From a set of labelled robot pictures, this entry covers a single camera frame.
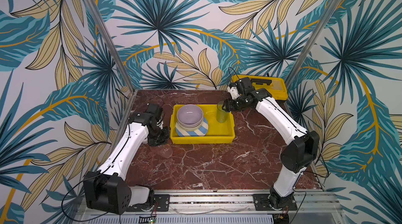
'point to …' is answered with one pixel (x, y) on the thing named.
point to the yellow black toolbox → (276, 86)
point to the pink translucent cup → (165, 150)
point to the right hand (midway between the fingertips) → (224, 107)
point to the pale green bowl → (189, 128)
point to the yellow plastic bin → (218, 133)
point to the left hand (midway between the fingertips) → (167, 142)
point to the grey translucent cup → (222, 114)
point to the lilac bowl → (189, 115)
